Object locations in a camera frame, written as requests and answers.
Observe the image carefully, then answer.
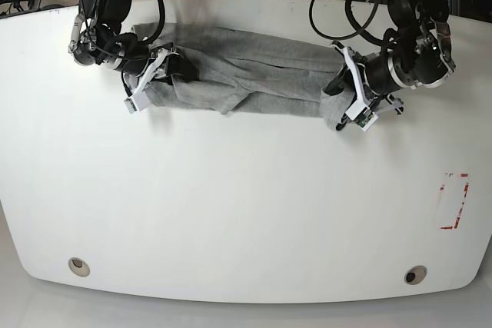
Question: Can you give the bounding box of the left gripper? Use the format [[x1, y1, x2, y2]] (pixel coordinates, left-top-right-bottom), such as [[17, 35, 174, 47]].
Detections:
[[324, 68, 354, 96]]

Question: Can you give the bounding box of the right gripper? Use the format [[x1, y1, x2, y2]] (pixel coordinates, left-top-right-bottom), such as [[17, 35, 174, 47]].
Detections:
[[164, 55, 199, 84]]

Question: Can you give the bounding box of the grey T-shirt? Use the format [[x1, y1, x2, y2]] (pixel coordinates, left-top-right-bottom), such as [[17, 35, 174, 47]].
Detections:
[[144, 24, 355, 129]]

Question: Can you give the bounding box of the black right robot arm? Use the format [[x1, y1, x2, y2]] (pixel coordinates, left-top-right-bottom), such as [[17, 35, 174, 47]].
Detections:
[[68, 0, 166, 90]]

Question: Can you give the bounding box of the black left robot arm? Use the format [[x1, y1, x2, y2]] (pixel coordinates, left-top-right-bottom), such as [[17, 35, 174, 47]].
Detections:
[[345, 0, 455, 96]]

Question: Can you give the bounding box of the red tape rectangle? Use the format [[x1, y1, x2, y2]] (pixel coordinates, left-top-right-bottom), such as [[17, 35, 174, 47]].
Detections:
[[437, 173, 470, 230]]

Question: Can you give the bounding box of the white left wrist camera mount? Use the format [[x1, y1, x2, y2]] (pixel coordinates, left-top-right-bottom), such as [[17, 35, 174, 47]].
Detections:
[[331, 41, 404, 132]]

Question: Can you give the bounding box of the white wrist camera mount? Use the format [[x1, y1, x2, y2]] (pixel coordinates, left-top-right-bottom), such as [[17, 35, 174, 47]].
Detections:
[[121, 46, 179, 114], [331, 41, 404, 132]]

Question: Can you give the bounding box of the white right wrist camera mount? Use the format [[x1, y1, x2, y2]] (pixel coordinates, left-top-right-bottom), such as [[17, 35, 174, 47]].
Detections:
[[121, 46, 179, 114]]

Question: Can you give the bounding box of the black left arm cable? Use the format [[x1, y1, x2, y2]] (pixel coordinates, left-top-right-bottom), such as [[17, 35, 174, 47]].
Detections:
[[309, 0, 397, 51]]

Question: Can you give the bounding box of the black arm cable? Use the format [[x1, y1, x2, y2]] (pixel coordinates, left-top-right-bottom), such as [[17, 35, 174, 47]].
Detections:
[[309, 0, 397, 51], [136, 0, 167, 43]]

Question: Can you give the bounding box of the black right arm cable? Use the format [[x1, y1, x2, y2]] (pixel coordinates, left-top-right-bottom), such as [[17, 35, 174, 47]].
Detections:
[[136, 0, 167, 43]]

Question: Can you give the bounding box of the right table cable grommet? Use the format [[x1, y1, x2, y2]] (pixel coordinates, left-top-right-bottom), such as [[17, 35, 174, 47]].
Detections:
[[404, 265, 427, 285]]

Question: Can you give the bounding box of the table cable grommet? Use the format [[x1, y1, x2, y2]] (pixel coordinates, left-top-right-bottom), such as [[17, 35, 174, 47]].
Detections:
[[68, 257, 90, 277], [404, 265, 427, 285]]

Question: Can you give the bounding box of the left table cable grommet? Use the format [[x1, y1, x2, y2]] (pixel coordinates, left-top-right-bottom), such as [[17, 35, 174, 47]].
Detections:
[[68, 257, 90, 277]]

